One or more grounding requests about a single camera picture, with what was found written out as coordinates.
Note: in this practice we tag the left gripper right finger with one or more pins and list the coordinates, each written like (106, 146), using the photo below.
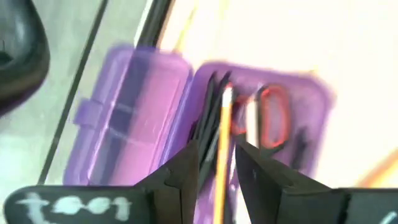
(273, 199)

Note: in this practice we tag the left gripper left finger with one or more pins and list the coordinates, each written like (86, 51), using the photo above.
(177, 193)

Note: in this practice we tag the orange pencil red eraser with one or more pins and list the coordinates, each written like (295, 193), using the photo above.
(223, 149)
(382, 166)

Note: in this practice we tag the matte black pen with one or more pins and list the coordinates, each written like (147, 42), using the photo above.
(214, 124)
(206, 105)

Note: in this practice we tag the purple plastic supply box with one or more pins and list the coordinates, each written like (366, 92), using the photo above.
(140, 109)

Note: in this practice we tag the black aluminium table frame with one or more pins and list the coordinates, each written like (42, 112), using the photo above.
(155, 21)

